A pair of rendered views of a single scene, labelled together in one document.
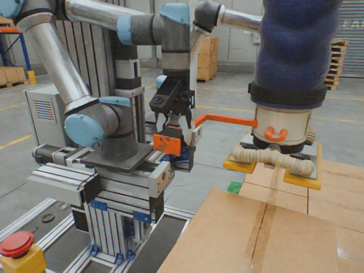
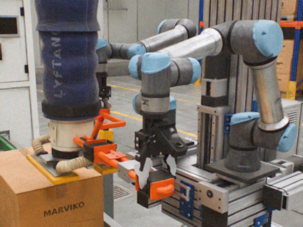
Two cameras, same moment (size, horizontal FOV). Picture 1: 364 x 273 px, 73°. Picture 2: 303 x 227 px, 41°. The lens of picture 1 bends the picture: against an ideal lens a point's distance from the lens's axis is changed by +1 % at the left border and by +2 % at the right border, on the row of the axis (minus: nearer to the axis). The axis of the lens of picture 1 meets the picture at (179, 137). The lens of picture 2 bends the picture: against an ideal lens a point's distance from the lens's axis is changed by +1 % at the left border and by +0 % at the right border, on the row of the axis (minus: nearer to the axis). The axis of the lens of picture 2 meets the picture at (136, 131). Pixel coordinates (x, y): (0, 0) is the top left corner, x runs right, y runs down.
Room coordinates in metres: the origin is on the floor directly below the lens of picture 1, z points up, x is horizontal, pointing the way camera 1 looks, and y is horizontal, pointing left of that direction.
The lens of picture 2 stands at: (1.83, -1.56, 1.64)
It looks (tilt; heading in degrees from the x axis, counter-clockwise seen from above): 15 degrees down; 121
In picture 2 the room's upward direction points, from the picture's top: straight up
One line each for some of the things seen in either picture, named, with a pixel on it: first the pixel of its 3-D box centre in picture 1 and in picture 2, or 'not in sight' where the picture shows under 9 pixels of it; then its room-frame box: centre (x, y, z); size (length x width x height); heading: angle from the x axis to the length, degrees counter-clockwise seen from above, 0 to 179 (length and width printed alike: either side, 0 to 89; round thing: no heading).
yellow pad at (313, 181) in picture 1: (305, 155); (50, 162); (0.75, -0.43, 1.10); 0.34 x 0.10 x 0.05; 152
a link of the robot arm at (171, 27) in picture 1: (174, 28); (99, 51); (0.68, 0.01, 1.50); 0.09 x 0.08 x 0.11; 70
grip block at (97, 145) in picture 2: not in sight; (100, 150); (1.02, -0.47, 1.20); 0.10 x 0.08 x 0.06; 62
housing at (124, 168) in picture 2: not in sight; (131, 171); (1.21, -0.57, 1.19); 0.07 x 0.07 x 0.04; 62
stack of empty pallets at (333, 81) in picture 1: (318, 63); not in sight; (7.51, -4.06, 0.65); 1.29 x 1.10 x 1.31; 159
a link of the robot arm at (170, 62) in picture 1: (174, 61); (99, 68); (0.68, 0.01, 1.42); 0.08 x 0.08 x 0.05
